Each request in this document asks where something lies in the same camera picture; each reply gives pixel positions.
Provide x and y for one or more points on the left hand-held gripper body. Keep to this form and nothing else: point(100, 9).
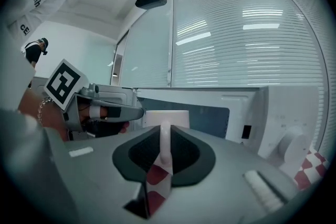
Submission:
point(63, 81)

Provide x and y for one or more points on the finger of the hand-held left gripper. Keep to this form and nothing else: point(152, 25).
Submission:
point(131, 112)

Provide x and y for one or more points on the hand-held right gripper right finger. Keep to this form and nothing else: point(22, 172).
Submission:
point(223, 191)

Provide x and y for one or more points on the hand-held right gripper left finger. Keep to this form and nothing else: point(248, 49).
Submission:
point(99, 178)

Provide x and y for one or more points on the white cup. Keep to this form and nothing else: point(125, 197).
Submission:
point(168, 118)

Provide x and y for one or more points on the white microwave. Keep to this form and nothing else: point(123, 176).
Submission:
point(270, 112)

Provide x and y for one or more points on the person's left forearm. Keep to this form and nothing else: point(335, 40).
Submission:
point(52, 118)

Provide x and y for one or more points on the person's left hand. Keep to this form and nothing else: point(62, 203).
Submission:
point(103, 113)

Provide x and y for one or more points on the frosted glass partition panel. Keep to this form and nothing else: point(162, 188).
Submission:
point(147, 55)

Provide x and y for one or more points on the white window blinds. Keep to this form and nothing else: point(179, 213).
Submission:
point(236, 34)

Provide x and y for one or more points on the black head-mounted camera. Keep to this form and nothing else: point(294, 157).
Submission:
point(151, 1)

